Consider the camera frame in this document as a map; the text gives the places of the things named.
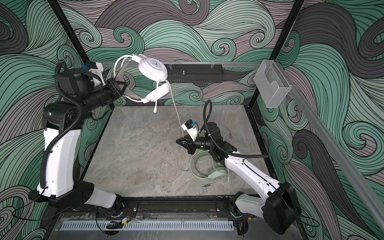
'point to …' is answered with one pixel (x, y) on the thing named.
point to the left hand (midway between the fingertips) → (128, 81)
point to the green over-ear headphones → (218, 173)
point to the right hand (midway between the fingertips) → (178, 141)
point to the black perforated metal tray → (195, 73)
